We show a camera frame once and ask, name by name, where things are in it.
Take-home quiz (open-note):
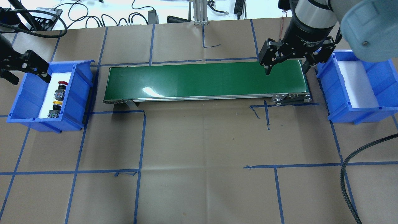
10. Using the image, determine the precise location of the blue destination bin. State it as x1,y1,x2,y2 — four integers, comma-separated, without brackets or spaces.
317,50,398,124

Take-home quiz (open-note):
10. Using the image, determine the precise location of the aluminium frame post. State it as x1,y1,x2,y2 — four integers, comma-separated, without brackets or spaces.
192,0,209,26

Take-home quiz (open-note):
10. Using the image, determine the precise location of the white foam pad source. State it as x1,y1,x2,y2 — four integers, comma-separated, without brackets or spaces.
38,72,72,119

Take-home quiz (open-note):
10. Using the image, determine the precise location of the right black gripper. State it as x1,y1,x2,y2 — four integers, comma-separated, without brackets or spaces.
259,19,336,76

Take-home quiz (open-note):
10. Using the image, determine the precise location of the red push button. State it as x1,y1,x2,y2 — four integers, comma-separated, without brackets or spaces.
53,81,68,101

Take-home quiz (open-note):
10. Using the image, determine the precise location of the white foam pad destination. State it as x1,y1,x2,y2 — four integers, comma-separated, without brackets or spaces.
337,60,379,108

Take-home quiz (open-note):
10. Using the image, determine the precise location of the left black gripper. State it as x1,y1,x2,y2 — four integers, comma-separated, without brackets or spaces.
0,35,51,85

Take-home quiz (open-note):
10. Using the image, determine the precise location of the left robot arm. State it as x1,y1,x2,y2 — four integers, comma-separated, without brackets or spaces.
0,4,51,85

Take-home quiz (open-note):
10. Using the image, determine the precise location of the green conveyor belt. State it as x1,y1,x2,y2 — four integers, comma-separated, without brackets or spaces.
103,60,313,106

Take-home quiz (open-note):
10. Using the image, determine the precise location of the black braided cable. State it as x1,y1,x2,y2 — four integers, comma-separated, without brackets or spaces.
340,133,398,224

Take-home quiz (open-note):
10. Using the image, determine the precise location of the black power adapter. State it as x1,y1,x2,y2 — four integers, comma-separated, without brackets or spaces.
147,10,159,24

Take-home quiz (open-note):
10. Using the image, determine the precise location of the yellow push button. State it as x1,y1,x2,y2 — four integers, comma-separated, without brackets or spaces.
47,100,63,119

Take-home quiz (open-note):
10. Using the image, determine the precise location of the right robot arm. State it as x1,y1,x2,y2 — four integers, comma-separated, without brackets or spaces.
259,0,398,75

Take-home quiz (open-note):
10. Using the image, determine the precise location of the blue source bin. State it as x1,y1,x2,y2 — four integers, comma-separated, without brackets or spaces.
6,60,93,133

